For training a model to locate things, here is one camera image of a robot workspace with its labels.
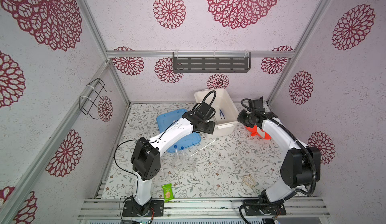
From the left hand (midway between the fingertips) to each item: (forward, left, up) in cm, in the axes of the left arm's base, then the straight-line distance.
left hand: (208, 129), depth 86 cm
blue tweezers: (+25, -13, -14) cm, 32 cm away
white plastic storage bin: (+20, -16, -13) cm, 29 cm away
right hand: (+8, -19, +2) cm, 21 cm away
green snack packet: (-30, +22, -14) cm, 40 cm away
